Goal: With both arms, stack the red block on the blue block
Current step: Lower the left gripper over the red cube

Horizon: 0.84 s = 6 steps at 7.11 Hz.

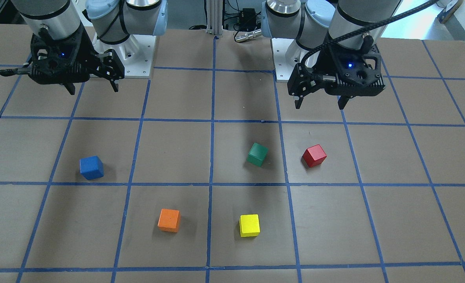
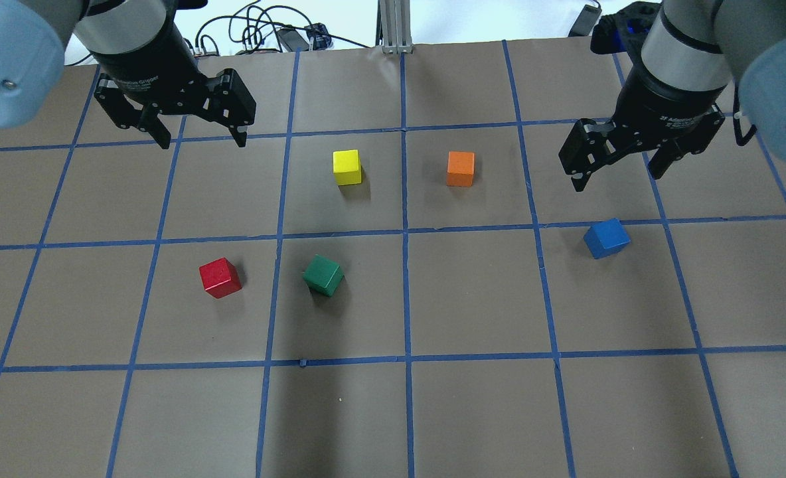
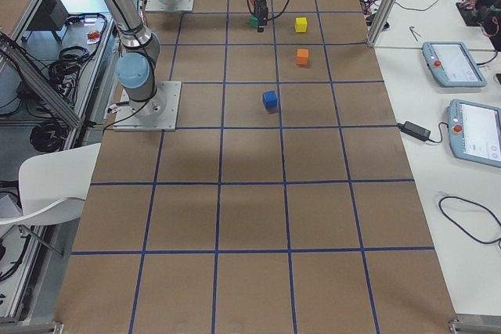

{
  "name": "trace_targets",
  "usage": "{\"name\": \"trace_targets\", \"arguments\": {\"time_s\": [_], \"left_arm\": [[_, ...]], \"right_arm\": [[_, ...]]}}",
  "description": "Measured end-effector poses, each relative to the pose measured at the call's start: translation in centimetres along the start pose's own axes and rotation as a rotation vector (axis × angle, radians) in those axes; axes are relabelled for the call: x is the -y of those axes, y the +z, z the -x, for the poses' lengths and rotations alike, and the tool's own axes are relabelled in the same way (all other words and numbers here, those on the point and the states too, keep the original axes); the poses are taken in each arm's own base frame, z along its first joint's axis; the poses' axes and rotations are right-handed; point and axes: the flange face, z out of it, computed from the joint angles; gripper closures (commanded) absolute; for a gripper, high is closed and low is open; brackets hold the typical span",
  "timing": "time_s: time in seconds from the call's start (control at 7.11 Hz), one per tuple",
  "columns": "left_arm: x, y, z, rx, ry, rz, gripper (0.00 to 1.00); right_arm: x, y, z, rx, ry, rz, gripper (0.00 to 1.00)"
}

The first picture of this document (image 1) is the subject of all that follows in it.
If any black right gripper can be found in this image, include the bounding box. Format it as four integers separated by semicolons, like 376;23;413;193
30;24;124;96

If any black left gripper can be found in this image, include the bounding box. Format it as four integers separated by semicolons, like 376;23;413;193
287;44;386;110

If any red wooden block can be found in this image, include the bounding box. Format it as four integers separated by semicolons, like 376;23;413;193
302;144;327;168

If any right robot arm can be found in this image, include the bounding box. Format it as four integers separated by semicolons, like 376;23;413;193
0;0;168;95

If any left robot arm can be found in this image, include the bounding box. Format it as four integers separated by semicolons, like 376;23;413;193
260;0;401;109

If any green wooden block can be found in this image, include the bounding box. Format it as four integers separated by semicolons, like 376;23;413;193
247;143;269;167

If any blue wooden block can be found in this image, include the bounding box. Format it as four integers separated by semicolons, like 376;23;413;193
79;156;104;180

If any yellow wooden block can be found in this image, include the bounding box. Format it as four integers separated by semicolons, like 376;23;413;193
238;214;260;237

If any orange wooden block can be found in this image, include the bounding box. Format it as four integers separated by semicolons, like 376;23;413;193
157;208;181;233

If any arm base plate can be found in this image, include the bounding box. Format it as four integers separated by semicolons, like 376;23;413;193
92;35;158;79
271;38;308;83

